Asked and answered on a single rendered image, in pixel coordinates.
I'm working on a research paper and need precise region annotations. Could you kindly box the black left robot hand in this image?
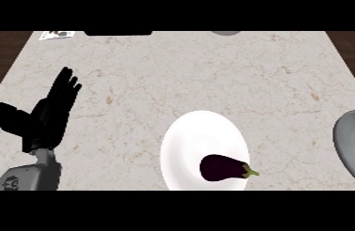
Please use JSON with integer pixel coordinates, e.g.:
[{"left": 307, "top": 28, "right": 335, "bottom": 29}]
[{"left": 0, "top": 66, "right": 82, "bottom": 154}]

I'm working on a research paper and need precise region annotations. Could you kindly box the white plate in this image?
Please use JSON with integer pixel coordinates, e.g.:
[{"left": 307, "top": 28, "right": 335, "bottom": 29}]
[{"left": 159, "top": 110, "right": 251, "bottom": 192}]

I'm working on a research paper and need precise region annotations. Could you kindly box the grey pan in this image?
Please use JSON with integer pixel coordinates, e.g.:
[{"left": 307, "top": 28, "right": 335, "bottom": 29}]
[{"left": 332, "top": 110, "right": 355, "bottom": 178}]

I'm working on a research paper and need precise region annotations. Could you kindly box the white printed card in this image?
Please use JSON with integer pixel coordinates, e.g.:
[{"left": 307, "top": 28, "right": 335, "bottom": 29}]
[{"left": 37, "top": 30, "right": 77, "bottom": 41}]

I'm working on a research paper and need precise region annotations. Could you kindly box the dark purple eggplant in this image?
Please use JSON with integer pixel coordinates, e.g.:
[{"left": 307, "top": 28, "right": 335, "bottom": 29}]
[{"left": 198, "top": 154, "right": 260, "bottom": 182}]

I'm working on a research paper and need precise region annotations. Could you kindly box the grey round object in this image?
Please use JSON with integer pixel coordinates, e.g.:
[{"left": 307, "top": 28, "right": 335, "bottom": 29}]
[{"left": 210, "top": 30, "right": 242, "bottom": 37}]

